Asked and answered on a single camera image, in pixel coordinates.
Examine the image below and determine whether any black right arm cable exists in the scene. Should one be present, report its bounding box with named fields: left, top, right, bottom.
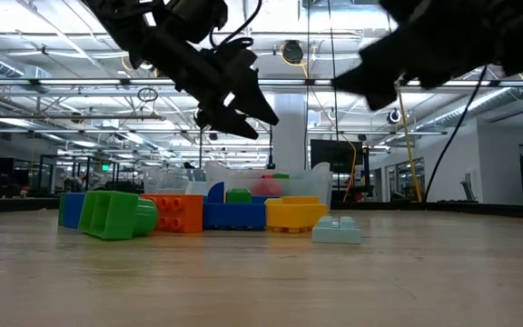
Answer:
left=423, top=64, right=490, bottom=204

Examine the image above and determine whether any yellow-orange toy brick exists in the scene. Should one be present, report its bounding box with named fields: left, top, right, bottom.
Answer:
left=264, top=202, right=330, bottom=234

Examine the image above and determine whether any blue studded toy brick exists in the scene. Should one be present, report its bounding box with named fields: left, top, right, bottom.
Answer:
left=202, top=202, right=267, bottom=233

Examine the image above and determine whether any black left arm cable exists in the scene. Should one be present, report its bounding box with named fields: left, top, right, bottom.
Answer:
left=209, top=0, right=263, bottom=50

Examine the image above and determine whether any pale blue toy plate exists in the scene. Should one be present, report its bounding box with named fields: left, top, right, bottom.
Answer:
left=311, top=214, right=363, bottom=245

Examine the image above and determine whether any black background monitor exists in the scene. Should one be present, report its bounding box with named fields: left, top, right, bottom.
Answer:
left=310, top=139, right=365, bottom=173

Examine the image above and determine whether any yellow hanging cable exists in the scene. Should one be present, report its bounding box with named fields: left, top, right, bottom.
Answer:
left=395, top=79, right=425, bottom=203

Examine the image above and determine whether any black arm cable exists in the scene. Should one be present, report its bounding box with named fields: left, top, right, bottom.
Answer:
left=209, top=0, right=263, bottom=50
left=423, top=64, right=490, bottom=204

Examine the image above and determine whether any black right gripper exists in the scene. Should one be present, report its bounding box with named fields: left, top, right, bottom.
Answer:
left=332, top=0, right=501, bottom=112

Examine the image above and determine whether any clear plastic bin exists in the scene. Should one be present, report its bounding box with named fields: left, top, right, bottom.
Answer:
left=143, top=167, right=208, bottom=196
left=203, top=160, right=334, bottom=206

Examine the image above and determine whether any white building column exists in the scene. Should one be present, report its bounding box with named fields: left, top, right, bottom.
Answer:
left=271, top=94, right=309, bottom=173

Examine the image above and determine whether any black background frame rig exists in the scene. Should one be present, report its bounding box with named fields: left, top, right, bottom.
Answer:
left=197, top=124, right=275, bottom=173

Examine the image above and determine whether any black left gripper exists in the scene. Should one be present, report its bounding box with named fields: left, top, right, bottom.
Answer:
left=145, top=26, right=280, bottom=140

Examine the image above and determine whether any orange studded toy brick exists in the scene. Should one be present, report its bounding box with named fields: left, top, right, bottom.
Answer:
left=140, top=194, right=204, bottom=234

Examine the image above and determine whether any small blue toy block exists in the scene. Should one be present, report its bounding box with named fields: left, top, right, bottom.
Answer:
left=206, top=181, right=226, bottom=204

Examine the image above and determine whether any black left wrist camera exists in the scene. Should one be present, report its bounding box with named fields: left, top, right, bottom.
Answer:
left=165, top=0, right=229, bottom=45

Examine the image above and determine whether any black coiled hanging cable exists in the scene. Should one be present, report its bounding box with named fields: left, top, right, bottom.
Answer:
left=326, top=0, right=340, bottom=143

